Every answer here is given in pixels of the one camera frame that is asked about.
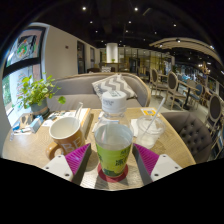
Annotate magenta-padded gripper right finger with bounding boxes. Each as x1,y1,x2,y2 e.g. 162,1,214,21
132,143,184,187

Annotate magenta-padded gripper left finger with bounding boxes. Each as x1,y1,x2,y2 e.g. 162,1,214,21
42,142,92,186

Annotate green-labelled clear drink bottle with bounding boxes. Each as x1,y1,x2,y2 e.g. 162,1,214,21
93,89,135,178

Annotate brown ceramic mug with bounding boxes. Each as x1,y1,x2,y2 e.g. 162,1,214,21
45,115,86,161

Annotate clear plastic cup with straw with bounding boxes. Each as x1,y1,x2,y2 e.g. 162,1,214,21
135,97,167,150

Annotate white paper napkin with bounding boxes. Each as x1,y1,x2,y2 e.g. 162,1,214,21
130,118,141,138

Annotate blue and white leaflet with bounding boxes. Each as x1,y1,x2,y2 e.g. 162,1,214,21
91,111,106,133

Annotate white paper sheets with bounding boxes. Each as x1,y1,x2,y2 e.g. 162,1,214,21
41,107,92,134

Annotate yellow square card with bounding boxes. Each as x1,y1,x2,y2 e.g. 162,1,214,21
140,107,158,118

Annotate dark grey tufted chair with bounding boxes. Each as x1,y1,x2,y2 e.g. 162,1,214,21
160,110,214,164

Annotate small light blue box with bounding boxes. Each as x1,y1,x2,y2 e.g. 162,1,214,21
29,114,44,134

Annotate brown card stand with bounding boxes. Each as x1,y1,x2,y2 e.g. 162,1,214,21
18,113,34,129

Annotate grey curved sofa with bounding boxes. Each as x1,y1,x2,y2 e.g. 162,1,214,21
46,71,153,113

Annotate green potted plant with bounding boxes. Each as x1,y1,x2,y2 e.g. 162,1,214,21
16,73,67,118

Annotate group of round-backed chairs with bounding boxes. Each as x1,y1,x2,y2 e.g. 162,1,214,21
148,66,224,161

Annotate grey chevron pillow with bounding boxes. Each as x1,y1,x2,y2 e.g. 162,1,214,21
91,73,138,101

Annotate wooden shelf unit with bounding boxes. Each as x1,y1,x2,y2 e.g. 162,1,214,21
118,46,174,76

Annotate white round pillar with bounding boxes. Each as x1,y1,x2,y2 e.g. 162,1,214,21
105,42,119,64

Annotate black-framed food poster panel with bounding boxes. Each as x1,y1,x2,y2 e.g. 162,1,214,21
1,26,47,118

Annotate group of ceiling lights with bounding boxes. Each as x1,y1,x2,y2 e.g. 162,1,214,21
79,3,218,51

